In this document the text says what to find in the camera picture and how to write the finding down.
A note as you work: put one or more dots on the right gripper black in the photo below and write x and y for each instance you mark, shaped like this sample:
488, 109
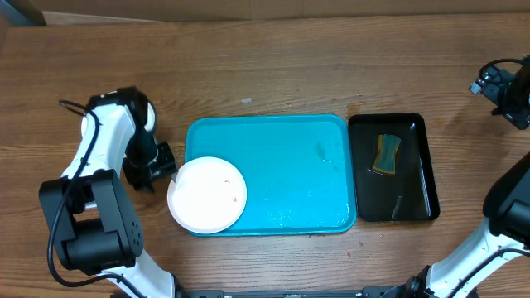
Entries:
512, 109

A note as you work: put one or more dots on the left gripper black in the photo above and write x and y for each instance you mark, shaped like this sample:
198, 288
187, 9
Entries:
144, 178

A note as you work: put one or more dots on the pink plate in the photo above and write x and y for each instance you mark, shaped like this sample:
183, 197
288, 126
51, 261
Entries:
208, 197

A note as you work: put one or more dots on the white plate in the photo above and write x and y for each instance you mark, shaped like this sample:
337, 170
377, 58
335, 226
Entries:
150, 126

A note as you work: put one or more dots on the green yellow sponge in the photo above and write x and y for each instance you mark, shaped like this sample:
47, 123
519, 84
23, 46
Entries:
387, 148

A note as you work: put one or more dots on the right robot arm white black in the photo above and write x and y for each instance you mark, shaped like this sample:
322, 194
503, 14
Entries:
503, 234

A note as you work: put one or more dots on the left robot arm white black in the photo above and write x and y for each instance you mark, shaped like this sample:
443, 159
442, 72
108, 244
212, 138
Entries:
95, 232

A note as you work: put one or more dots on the black water tray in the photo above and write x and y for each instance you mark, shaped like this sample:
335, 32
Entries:
411, 194

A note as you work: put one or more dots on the teal plastic tray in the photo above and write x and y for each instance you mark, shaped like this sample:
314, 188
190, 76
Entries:
297, 168

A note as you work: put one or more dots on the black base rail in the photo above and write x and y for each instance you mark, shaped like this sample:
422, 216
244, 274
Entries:
366, 292

